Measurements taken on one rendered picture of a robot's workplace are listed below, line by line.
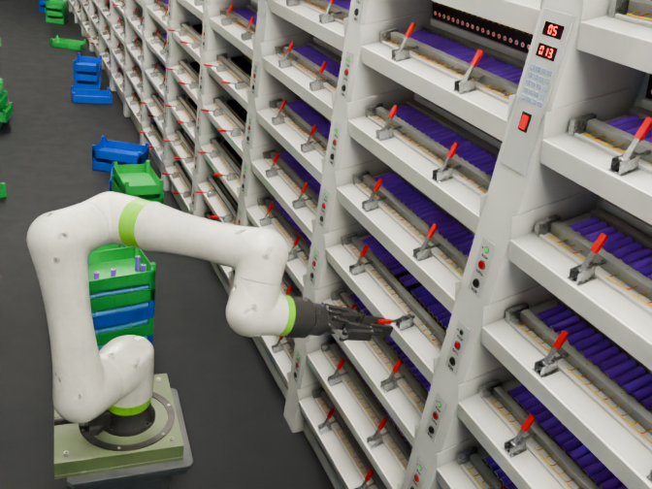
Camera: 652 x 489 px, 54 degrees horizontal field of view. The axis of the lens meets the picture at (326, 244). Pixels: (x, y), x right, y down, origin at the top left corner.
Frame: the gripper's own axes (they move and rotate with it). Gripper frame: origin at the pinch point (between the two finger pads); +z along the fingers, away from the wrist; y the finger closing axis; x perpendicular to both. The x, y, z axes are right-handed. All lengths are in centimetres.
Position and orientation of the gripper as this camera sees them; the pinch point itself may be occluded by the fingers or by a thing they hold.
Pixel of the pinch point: (376, 326)
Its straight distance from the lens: 160.5
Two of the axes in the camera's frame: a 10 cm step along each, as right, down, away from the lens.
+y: 4.1, 4.7, -7.8
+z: 8.3, 1.6, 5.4
